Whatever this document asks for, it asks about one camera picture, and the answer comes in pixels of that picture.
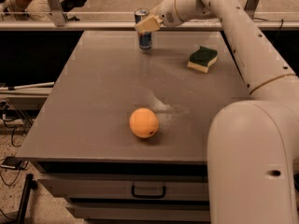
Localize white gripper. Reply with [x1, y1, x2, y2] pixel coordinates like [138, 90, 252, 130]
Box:
[135, 0, 199, 33]

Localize Red Bull can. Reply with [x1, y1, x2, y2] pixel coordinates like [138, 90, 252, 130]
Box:
[135, 8, 152, 50]

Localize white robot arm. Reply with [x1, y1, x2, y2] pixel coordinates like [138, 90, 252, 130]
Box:
[135, 0, 299, 224]

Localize green yellow sponge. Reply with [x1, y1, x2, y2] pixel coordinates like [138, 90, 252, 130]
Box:
[188, 46, 218, 73]

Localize orange fruit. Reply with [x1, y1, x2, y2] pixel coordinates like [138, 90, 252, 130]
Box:
[129, 108, 159, 138]

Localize grey drawer cabinet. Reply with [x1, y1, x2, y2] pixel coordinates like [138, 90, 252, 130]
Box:
[18, 32, 248, 224]

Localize seated person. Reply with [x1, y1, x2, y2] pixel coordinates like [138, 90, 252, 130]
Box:
[0, 0, 64, 21]

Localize glass railing with metal posts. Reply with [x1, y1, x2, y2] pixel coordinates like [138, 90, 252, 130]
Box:
[0, 0, 299, 31]

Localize white pole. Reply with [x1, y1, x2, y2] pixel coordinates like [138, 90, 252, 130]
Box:
[0, 82, 55, 91]

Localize black drawer handle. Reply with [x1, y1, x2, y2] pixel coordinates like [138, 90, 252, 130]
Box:
[131, 185, 166, 199]

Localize black floor cables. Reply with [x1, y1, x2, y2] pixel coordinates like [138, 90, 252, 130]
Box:
[0, 100, 34, 187]

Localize black stand post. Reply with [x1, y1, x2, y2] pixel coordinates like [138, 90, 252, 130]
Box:
[16, 174, 37, 224]

